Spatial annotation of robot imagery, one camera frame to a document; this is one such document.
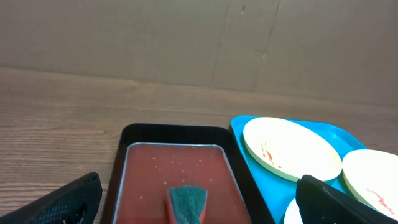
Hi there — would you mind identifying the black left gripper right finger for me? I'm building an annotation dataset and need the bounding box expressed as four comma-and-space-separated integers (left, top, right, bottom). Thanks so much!
295, 175, 397, 224

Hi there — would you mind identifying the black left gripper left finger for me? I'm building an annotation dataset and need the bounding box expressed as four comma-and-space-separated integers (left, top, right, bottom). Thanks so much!
1, 172, 103, 224

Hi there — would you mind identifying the light blue plate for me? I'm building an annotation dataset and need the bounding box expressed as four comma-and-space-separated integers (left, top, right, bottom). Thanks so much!
284, 198, 303, 224

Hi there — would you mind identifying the yellow plate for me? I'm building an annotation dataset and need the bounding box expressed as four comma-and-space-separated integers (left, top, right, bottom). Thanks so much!
243, 117, 342, 182
342, 149, 397, 220

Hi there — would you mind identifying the green and orange sponge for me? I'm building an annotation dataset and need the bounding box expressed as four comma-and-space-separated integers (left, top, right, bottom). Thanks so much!
165, 185, 208, 224

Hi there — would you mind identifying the black rectangular wash basin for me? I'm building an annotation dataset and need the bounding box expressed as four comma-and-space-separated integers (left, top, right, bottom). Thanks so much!
101, 123, 273, 224

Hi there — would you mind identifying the cardboard backdrop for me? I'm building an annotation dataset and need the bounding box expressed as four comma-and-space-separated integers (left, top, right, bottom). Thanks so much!
1, 0, 397, 106

